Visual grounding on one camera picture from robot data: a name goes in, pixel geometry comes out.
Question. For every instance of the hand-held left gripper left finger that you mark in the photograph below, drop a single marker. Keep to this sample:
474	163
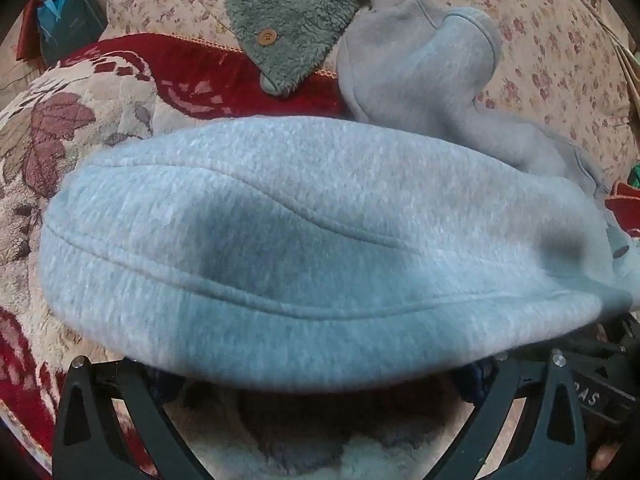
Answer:
120	430

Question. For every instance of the green fleece jacket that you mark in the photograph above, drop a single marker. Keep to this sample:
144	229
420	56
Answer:
290	5

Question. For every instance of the red floral blanket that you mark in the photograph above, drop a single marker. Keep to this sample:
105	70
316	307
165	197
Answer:
75	125

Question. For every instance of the beige floral sofa cushion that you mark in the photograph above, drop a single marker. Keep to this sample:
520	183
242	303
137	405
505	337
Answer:
550	60

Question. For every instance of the teal bag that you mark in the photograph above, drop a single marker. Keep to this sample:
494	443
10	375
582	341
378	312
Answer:
70	25

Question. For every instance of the light grey pants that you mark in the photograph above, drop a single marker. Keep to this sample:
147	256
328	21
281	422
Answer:
300	240

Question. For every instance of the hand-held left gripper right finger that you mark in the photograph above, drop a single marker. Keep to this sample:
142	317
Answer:
530	425

